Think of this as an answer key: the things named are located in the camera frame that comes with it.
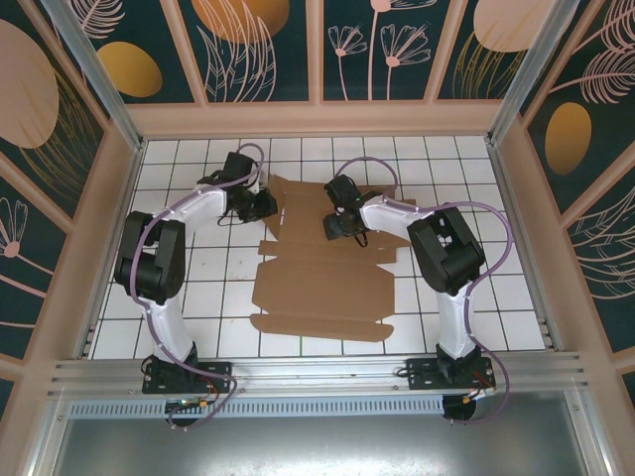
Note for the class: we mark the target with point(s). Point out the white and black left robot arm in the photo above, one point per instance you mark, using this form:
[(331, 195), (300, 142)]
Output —
[(149, 258)]

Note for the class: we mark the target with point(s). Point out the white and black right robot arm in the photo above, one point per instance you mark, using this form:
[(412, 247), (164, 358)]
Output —
[(446, 248)]

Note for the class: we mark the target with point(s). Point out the aluminium frame post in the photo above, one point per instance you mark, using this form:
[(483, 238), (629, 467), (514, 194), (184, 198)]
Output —
[(527, 74), (105, 84)]

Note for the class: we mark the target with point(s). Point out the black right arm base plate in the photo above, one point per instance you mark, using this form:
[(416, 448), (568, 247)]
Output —
[(421, 372)]

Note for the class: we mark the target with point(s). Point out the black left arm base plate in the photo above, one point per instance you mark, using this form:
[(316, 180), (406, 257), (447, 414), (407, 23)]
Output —
[(218, 369)]

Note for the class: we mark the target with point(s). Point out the yellow power connector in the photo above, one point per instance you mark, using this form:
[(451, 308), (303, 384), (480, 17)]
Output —
[(469, 398), (204, 405)]

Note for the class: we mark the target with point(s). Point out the grey metal sheet panel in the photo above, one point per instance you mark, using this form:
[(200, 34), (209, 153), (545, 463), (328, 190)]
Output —
[(317, 446)]

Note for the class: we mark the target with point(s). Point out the thin aluminium side rail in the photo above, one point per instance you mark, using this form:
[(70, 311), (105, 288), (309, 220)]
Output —
[(507, 198), (112, 250)]

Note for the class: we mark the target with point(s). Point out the aluminium mounting rail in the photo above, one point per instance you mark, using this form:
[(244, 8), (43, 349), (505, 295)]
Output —
[(317, 372)]

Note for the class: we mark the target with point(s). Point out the brown cardboard box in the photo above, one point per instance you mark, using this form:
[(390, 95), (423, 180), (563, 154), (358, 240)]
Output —
[(322, 282)]

